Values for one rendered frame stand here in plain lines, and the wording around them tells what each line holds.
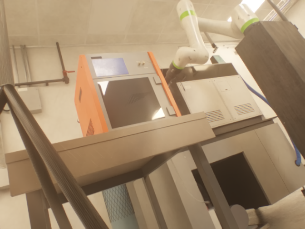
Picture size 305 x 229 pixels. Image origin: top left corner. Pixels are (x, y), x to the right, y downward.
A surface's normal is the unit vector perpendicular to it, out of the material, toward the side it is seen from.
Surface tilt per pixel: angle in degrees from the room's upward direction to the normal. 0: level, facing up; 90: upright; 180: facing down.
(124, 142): 90
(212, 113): 90
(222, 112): 90
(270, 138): 90
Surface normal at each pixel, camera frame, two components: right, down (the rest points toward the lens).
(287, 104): -0.88, 0.17
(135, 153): 0.34, -0.48
